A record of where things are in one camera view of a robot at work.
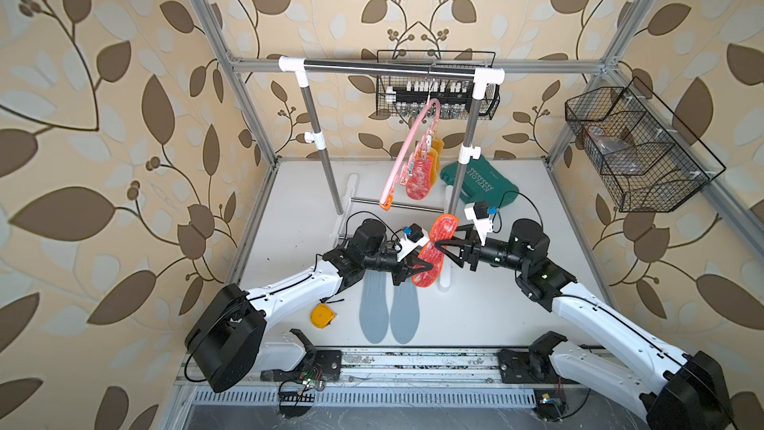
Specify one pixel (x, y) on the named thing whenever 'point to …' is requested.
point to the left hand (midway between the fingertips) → (431, 267)
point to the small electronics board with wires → (549, 404)
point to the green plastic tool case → (482, 181)
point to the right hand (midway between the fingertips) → (439, 238)
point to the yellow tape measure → (322, 316)
